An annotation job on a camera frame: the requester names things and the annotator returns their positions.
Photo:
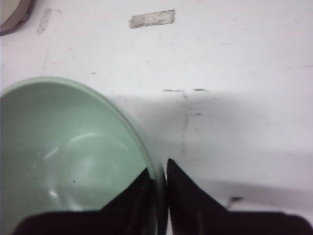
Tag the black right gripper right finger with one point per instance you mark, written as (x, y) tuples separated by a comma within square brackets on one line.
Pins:
[(194, 212)]

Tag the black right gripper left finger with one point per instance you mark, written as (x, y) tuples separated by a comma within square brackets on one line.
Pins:
[(127, 214)]

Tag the green bowl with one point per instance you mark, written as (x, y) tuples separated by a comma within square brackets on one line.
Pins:
[(66, 148)]

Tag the cream and chrome toaster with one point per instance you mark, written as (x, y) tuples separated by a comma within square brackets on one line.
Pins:
[(13, 13)]

